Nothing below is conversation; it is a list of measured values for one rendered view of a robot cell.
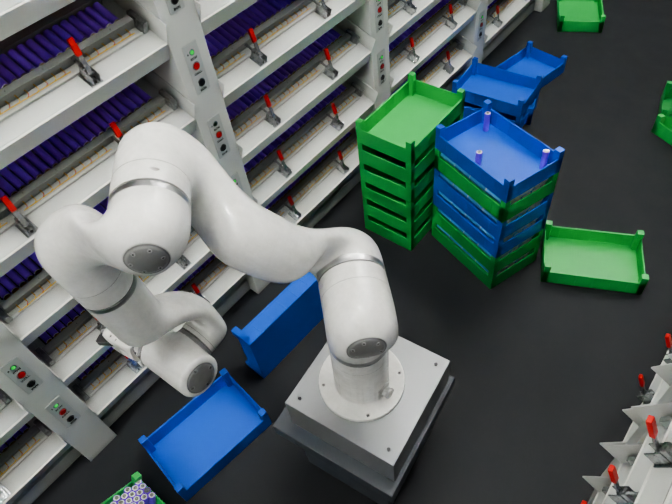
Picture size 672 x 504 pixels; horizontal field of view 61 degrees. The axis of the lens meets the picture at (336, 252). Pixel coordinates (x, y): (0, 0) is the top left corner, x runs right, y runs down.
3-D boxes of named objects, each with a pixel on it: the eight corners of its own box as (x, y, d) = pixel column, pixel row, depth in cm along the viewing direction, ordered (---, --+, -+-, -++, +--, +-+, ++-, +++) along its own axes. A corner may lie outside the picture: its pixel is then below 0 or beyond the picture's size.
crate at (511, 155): (559, 171, 159) (565, 149, 153) (505, 203, 154) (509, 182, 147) (485, 120, 177) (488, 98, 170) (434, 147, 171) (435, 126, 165)
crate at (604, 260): (636, 246, 189) (644, 230, 183) (641, 295, 177) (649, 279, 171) (542, 235, 196) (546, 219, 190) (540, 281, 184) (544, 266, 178)
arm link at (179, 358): (167, 317, 110) (132, 354, 107) (210, 345, 103) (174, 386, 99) (187, 339, 116) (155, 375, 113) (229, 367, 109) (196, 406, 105)
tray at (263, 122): (368, 61, 187) (379, 28, 175) (241, 168, 160) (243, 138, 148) (321, 26, 190) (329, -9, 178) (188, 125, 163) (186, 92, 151)
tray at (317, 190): (374, 153, 217) (384, 131, 205) (268, 256, 190) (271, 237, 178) (334, 122, 221) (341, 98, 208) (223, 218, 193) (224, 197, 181)
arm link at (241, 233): (357, 338, 101) (342, 267, 111) (408, 306, 96) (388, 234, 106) (86, 229, 70) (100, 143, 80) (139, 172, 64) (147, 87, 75)
